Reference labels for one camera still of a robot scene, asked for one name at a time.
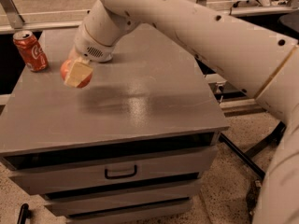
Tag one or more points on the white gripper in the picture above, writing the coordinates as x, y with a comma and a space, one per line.
92, 49

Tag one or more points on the red apple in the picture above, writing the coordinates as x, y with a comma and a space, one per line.
85, 80

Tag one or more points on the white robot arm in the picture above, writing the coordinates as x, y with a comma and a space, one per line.
259, 62

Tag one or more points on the red coke can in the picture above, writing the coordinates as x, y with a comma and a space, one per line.
30, 50

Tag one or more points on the metal window railing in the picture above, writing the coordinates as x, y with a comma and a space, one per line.
42, 14

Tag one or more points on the grey drawer cabinet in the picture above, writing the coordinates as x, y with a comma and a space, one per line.
150, 106

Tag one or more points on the black object on floor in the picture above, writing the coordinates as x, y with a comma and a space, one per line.
24, 214

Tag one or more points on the pile of crushed cans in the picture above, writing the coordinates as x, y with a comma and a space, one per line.
252, 197

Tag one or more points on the black drawer handle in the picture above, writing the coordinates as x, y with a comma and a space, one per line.
120, 174

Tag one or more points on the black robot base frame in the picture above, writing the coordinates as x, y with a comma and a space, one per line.
271, 139

